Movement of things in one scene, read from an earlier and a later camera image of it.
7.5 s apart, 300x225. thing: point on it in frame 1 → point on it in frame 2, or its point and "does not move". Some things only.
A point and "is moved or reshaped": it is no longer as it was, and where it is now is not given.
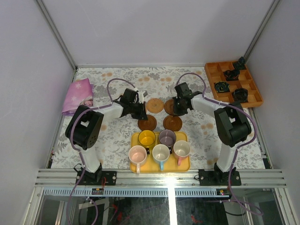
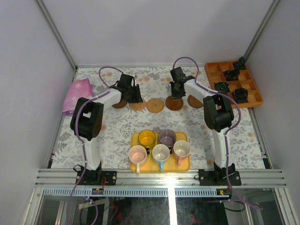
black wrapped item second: (231, 75) does not move
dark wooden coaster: (149, 124) is moved or reshaped
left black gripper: (142, 110) → (135, 94)
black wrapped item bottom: (240, 95) does not move
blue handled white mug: (161, 153) does not move
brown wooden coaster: (172, 123) → (174, 104)
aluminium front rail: (226, 177) does not move
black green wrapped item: (221, 86) does not move
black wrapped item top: (240, 64) does not move
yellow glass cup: (146, 138) does not move
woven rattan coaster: (154, 105) does not move
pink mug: (137, 154) does not move
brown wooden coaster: (168, 106) is moved or reshaped
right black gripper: (176, 111) → (173, 94)
